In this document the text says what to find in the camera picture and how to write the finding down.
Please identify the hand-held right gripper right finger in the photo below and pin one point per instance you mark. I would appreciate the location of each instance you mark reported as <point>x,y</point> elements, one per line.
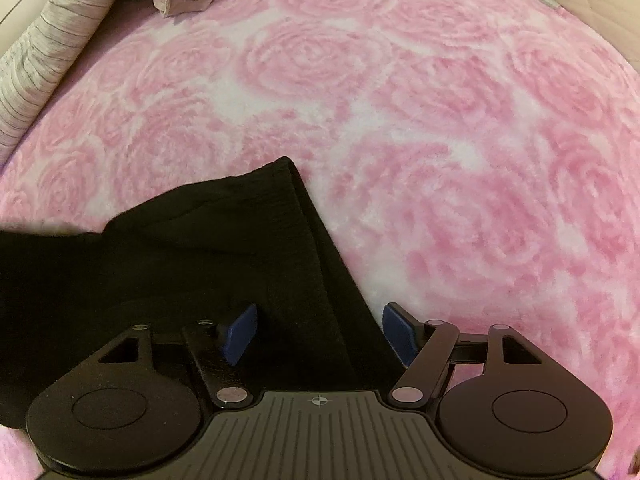
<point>397,332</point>

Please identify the black garment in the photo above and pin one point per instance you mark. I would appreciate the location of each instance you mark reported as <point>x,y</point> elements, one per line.
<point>200,260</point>

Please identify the pink rose-patterned blanket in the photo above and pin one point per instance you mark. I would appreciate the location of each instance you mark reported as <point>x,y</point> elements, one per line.
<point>400,110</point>

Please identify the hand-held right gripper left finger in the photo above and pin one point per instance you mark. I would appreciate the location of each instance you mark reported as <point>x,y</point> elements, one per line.
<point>240,332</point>

